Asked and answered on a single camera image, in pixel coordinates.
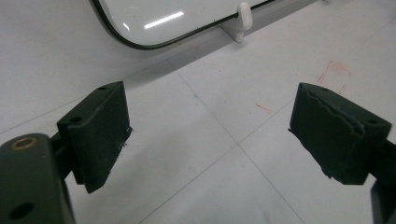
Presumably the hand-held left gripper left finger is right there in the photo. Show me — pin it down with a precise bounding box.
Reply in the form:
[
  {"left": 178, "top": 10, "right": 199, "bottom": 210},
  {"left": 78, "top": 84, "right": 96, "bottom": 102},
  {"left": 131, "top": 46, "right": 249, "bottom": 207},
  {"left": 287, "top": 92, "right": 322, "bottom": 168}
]
[{"left": 56, "top": 81, "right": 134, "bottom": 194}]

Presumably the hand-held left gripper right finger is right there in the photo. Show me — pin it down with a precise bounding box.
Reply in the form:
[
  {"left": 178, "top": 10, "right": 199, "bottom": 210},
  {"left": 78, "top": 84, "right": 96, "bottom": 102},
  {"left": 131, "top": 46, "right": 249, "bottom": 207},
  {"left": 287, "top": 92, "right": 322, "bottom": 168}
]
[{"left": 288, "top": 82, "right": 392, "bottom": 186}]

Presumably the white whiteboard with black rim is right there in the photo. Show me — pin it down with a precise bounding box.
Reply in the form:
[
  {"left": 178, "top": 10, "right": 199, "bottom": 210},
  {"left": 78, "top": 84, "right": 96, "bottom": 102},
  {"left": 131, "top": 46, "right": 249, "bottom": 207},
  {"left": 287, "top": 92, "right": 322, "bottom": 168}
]
[{"left": 89, "top": 0, "right": 278, "bottom": 51}]

